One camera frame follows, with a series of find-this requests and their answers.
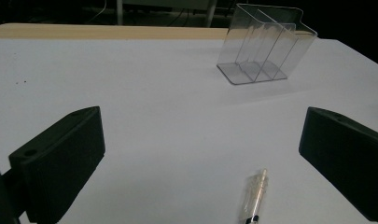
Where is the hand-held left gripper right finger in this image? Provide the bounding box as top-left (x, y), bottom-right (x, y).
top-left (299, 106), bottom-right (378, 224)

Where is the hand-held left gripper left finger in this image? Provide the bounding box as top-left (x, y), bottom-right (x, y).
top-left (8, 105), bottom-right (106, 224)

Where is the clear acrylic organizer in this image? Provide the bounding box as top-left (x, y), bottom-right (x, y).
top-left (216, 3), bottom-right (319, 86)

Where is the white table cover sheet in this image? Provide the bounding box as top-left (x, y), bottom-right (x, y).
top-left (0, 37), bottom-right (378, 224)

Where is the white cable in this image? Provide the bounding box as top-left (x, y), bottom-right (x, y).
top-left (86, 0), bottom-right (108, 24)

